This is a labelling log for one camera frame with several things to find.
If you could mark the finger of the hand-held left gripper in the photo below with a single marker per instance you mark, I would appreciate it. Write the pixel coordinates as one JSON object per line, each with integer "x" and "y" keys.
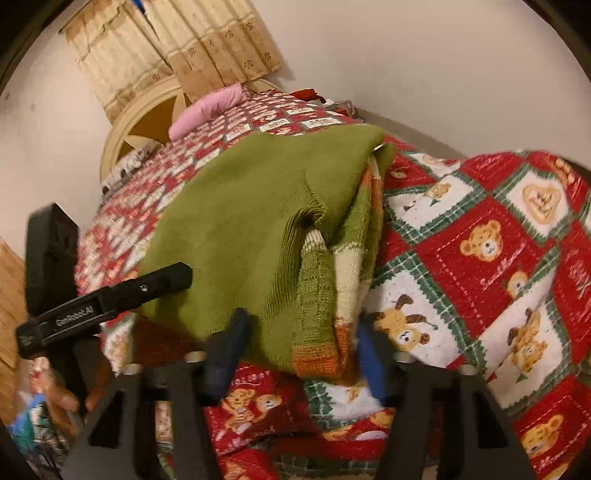
{"x": 152, "y": 286}

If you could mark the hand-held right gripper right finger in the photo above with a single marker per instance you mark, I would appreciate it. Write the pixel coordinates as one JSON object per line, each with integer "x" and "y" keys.
{"x": 371, "y": 364}

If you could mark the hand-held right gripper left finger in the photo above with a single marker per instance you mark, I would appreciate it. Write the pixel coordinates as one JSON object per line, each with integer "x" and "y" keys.
{"x": 231, "y": 355}

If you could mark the green striped knit sweater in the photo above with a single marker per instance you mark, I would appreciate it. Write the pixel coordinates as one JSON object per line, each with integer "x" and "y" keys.
{"x": 240, "y": 207}

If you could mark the person's left hand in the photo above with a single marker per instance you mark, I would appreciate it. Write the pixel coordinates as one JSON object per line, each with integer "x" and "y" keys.
{"x": 62, "y": 392}

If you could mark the tan wooden board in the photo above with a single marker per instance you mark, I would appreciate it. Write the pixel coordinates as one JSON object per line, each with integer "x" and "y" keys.
{"x": 11, "y": 300}

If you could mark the grey patterned pillow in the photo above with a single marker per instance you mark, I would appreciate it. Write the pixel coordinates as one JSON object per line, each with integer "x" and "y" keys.
{"x": 129, "y": 166}

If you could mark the red checked printed blanket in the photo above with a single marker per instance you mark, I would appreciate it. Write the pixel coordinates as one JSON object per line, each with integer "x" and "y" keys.
{"x": 485, "y": 258}

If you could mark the colourful printed cloth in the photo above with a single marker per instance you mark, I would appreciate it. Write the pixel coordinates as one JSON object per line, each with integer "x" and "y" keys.
{"x": 32, "y": 429}

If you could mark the cream wooden headboard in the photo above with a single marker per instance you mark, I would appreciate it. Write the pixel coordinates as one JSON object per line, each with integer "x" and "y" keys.
{"x": 138, "y": 110}

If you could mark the pink pillow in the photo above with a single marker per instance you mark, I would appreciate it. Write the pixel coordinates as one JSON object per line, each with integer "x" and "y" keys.
{"x": 203, "y": 113}

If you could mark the plain beige curtain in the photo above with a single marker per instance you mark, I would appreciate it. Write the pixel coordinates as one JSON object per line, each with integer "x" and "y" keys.
{"x": 115, "y": 60}

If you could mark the red cloth pile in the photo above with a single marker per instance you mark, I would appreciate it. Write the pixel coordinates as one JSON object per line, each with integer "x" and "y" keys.
{"x": 314, "y": 96}

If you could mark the beige patterned curtain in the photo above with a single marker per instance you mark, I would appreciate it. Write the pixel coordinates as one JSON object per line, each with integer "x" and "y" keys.
{"x": 217, "y": 41}

